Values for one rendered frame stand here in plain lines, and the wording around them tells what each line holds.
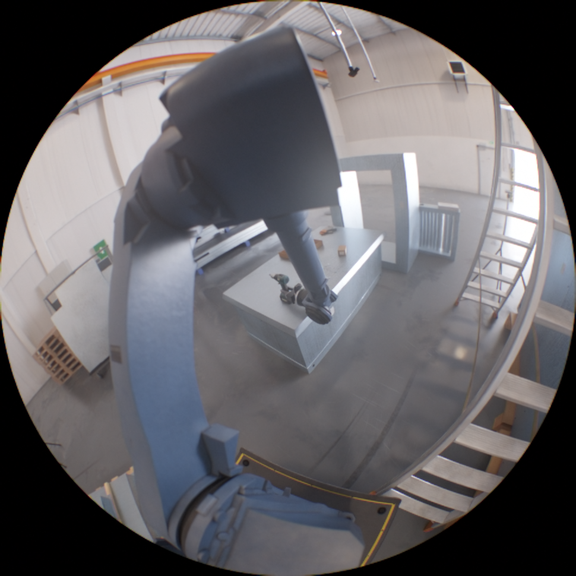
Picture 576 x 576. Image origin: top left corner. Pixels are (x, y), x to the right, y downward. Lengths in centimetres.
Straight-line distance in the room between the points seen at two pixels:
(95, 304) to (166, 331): 313
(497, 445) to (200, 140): 112
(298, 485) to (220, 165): 123
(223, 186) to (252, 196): 6
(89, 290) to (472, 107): 1244
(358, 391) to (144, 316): 158
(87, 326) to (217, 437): 329
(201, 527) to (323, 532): 23
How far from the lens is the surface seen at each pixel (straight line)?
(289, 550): 52
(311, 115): 30
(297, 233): 70
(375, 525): 117
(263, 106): 30
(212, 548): 56
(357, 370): 181
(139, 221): 46
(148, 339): 41
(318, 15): 989
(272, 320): 143
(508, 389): 71
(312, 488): 114
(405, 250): 276
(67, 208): 599
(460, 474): 105
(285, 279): 138
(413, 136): 1039
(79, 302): 361
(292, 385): 182
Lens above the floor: 156
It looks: 33 degrees down
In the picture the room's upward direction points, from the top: 18 degrees counter-clockwise
